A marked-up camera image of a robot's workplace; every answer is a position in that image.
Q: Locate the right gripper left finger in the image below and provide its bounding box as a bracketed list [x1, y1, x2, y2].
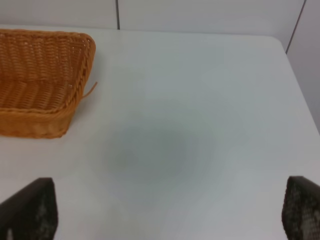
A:
[0, 177, 59, 240]

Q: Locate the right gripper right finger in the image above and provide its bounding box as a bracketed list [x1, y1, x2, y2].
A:
[281, 176, 320, 240]

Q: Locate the orange woven wicker basket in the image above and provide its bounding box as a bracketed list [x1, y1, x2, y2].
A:
[0, 29, 96, 139]

